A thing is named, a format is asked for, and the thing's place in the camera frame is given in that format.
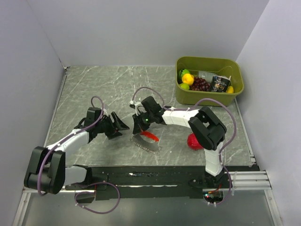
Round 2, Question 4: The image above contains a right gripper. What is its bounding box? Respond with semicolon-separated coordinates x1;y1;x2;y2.
133;111;154;135

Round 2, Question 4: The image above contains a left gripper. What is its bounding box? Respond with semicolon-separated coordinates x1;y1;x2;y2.
95;111;129;139

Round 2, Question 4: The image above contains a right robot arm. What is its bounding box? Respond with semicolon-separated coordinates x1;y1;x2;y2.
130;96;227;188

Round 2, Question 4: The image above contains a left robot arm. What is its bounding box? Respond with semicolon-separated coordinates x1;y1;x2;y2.
24;107;129;195

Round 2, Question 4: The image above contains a green lime lower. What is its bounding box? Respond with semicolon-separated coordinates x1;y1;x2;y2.
179;83;190;90

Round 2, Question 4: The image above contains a green lime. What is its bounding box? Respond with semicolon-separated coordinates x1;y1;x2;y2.
179;83;190;90
178;69;190;79

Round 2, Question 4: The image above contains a yellow lemon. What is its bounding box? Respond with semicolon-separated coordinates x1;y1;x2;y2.
182;73;194;86

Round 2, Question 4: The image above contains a red dragon fruit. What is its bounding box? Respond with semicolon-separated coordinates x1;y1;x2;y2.
187;133;203;151

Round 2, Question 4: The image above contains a green lime upper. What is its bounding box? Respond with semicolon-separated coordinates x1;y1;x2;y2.
178;69;190;79

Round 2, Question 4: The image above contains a dark red grape bunch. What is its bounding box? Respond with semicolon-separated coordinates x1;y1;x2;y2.
190;77;210;92

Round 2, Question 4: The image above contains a black drink carton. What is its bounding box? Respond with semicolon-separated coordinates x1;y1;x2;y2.
209;75;231;93

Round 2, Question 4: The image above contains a small yellow fruit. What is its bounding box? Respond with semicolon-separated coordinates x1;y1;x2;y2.
226;86;234;94

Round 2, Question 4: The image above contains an olive green plastic bin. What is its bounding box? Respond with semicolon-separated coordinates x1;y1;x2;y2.
175;56;245;106

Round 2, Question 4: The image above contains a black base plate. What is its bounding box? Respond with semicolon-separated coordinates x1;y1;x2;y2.
64;166;232;201

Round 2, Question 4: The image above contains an aluminium frame rail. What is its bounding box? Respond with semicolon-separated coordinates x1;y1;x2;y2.
13;171;274;226

